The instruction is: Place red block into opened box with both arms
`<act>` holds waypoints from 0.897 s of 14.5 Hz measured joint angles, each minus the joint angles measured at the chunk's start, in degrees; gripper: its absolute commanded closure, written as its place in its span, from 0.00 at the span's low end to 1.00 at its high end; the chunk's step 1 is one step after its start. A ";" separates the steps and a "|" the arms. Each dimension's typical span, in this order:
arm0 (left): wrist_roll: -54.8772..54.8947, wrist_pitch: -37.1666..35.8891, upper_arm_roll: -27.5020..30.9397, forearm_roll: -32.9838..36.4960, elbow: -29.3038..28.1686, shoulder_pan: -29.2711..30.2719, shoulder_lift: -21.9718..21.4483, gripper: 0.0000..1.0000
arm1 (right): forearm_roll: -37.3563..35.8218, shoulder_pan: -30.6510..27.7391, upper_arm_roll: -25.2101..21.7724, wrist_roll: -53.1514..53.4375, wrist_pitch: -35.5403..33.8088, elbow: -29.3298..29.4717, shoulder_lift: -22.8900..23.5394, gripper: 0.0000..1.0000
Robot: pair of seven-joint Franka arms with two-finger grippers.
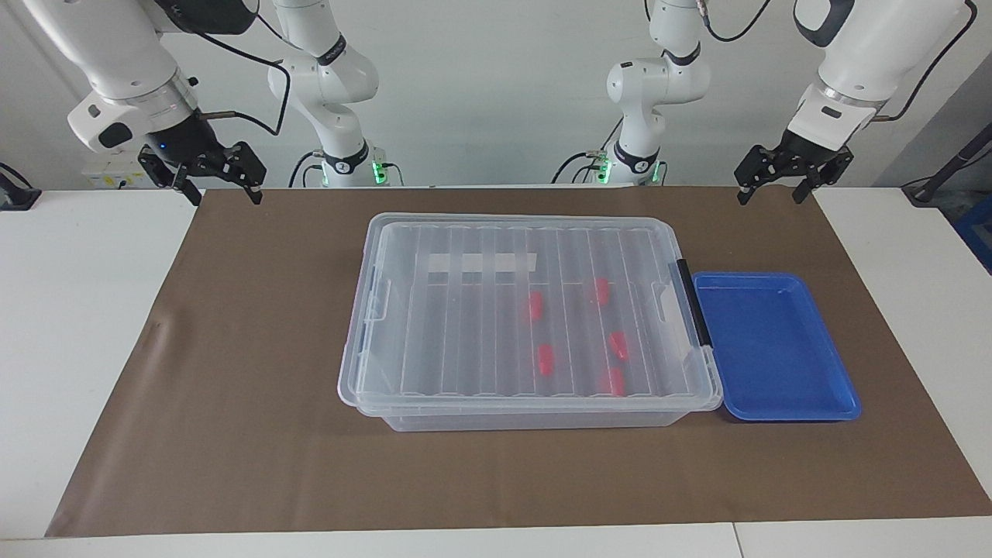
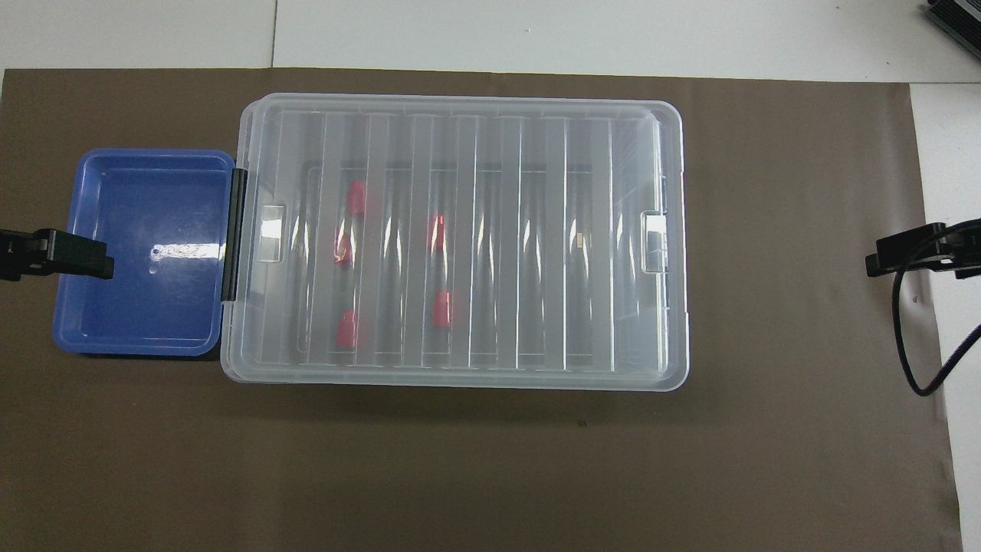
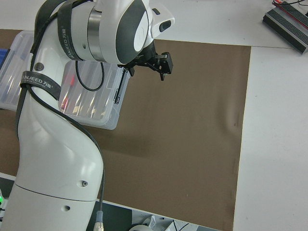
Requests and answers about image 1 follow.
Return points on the blue crate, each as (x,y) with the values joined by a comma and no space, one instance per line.
(978,232)

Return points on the white label strip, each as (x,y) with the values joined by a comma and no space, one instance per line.
(480,263)

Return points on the clear plastic box lid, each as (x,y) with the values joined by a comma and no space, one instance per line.
(496,310)

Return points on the black stand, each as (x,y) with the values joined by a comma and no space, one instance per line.
(949,167)
(15,194)

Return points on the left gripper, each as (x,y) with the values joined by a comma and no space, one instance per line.
(807,147)

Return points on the red block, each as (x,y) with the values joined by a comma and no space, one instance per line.
(615,380)
(535,306)
(618,345)
(545,359)
(601,291)

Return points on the white power strip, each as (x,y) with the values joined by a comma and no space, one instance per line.
(116,177)

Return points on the blue plastic tray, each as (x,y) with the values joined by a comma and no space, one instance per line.
(771,349)

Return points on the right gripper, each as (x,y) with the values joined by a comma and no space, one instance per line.
(186,141)

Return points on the clear plastic storage box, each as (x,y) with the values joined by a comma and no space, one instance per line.
(535,419)

